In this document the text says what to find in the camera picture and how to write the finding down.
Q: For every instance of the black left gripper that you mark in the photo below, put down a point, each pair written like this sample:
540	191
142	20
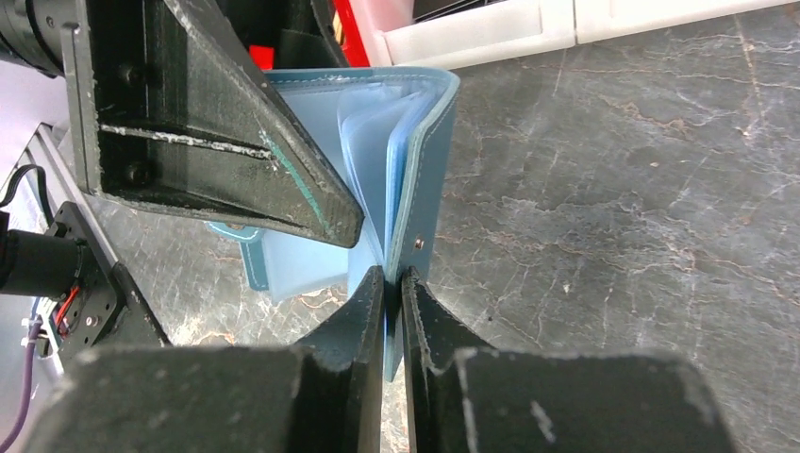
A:
49	70

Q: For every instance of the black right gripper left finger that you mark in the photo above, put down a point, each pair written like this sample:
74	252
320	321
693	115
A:
321	394

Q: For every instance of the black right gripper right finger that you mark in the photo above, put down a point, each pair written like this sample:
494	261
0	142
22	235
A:
465	395

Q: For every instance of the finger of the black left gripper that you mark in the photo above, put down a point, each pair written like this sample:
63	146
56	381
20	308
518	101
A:
296	34
181	121

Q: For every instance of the red plastic bin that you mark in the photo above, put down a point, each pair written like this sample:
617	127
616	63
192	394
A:
348	35

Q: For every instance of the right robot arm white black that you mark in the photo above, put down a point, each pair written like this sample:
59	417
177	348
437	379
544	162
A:
85	302

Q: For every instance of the white plastic bin middle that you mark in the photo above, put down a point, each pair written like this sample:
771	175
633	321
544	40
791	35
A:
498	31

